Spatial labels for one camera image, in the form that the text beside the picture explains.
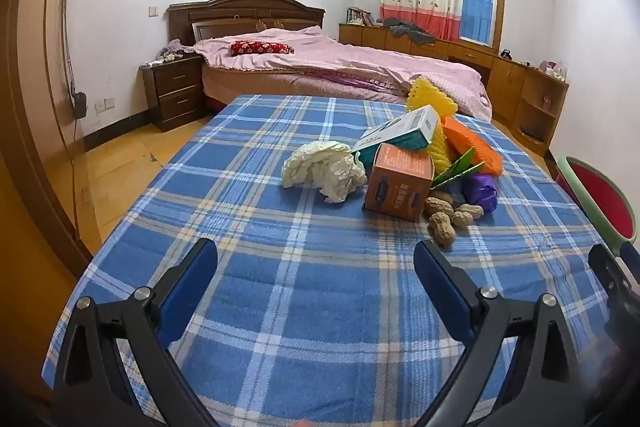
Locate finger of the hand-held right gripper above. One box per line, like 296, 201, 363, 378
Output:
587, 243, 632, 303

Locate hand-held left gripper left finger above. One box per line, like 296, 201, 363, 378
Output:
51, 238, 221, 427

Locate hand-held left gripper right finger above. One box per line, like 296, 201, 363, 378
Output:
413, 238, 608, 427

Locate red basin with green rim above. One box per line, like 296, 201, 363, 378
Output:
556, 156, 640, 258

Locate purple plastic bag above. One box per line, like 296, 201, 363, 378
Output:
462, 173, 498, 212

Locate orange cardboard box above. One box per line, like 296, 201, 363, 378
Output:
364, 143, 435, 222

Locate green printed packet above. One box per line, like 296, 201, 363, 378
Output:
431, 148, 486, 188

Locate orange foam net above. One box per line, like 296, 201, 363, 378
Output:
442, 117, 502, 176

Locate white and teal carton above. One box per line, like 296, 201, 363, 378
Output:
351, 104, 442, 154

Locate white paper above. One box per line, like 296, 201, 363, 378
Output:
281, 141, 368, 204

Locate yellow foam net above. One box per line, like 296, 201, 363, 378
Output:
406, 77, 458, 175

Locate blue plaid blanket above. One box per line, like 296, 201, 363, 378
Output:
42, 94, 640, 427

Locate dark wooden nightstand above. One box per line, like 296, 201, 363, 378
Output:
139, 55, 207, 132

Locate white bottles and bag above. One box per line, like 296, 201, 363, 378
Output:
540, 59, 569, 80

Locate light wooden cabinet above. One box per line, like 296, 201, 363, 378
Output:
338, 23, 570, 148

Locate pale cloth pile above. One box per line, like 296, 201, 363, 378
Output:
157, 39, 196, 62

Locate pink quilt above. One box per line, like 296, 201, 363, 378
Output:
192, 26, 493, 122

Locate red floral pillow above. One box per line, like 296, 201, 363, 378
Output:
230, 40, 295, 56

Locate grey clothes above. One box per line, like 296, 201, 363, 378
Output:
382, 17, 436, 45

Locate dark wooden bed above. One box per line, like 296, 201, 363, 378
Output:
166, 0, 493, 122

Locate brown wooden door frame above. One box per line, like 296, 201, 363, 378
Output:
0, 0, 96, 278

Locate thin black cable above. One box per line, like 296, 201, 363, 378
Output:
47, 0, 88, 238

